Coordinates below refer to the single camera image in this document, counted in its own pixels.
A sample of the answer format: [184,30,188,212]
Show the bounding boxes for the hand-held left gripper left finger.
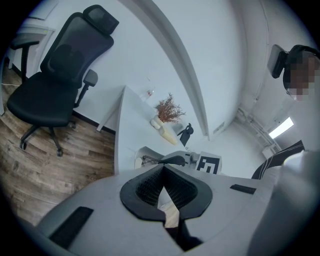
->
[119,164,167,223]

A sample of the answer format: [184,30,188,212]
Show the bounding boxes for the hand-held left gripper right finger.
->
[163,164,214,221]

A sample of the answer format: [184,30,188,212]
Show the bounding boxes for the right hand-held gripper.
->
[158,150,223,176]

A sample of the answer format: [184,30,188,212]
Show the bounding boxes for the dark-framed glasses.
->
[141,154,161,167]

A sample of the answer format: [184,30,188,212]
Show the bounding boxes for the white glasses case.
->
[134,146,164,174]

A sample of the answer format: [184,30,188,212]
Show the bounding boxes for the cream corn-shaped ornament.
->
[159,126,179,146]

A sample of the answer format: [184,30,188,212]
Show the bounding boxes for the white bumpy vase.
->
[149,114,166,131]

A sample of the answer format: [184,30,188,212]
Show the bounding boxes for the dried reddish-brown plant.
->
[154,92,187,124]

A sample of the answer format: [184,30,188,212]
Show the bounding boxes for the white air vent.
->
[212,121,226,134]

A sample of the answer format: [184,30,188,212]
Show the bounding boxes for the clear glass ornament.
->
[141,86,156,101]

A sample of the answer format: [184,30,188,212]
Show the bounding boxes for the white desk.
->
[96,84,226,176]

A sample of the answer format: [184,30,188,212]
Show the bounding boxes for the ceiling light panel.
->
[268,116,295,140]

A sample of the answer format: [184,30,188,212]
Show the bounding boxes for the black mesh office chair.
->
[6,4,120,158]

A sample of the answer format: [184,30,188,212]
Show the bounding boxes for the person's head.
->
[282,44,320,102]

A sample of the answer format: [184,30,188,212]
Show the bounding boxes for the head-mounted camera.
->
[266,44,290,79]

